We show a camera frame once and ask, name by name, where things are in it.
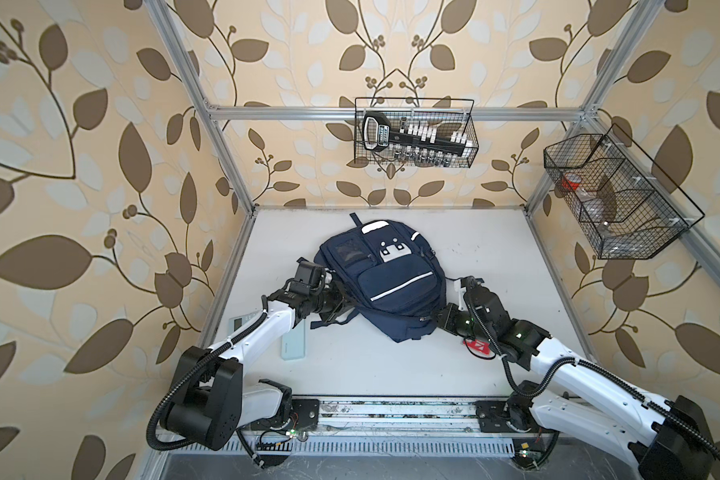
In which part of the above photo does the black wire basket back wall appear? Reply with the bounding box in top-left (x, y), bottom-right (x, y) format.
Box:
top-left (353, 96), bottom-right (479, 169)

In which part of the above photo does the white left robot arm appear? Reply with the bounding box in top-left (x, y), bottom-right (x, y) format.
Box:
top-left (146, 260), bottom-right (353, 451)

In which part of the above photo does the navy blue student backpack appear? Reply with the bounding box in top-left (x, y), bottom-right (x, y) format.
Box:
top-left (311, 213), bottom-right (448, 343)

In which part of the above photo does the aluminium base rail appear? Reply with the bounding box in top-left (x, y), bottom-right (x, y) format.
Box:
top-left (155, 392), bottom-right (577, 442)

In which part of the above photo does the aluminium cage frame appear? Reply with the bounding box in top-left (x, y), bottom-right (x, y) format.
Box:
top-left (143, 0), bottom-right (720, 415)

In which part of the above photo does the mint green pencil case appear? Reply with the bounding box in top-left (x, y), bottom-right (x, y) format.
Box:
top-left (280, 321), bottom-right (309, 361)

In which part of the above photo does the black wire basket wall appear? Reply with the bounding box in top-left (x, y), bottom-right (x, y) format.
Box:
top-left (353, 96), bottom-right (479, 169)
top-left (544, 125), bottom-right (705, 260)

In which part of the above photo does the black wire basket right wall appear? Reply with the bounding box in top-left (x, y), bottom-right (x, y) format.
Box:
top-left (544, 125), bottom-right (705, 260)

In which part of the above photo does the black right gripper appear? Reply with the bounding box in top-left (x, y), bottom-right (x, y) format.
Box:
top-left (429, 301), bottom-right (492, 345)

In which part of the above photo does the red stationery blister pack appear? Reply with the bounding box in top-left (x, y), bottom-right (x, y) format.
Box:
top-left (463, 339), bottom-right (496, 361)

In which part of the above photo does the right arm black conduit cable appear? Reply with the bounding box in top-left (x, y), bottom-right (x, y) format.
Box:
top-left (467, 281), bottom-right (720, 480)

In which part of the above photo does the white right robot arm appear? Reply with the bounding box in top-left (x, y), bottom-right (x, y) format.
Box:
top-left (436, 277), bottom-right (720, 479)

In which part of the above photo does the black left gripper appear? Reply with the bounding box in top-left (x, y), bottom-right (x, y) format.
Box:
top-left (307, 279), bottom-right (358, 320)

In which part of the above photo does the black socket wrench set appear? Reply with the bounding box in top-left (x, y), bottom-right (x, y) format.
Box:
top-left (354, 109), bottom-right (479, 159)

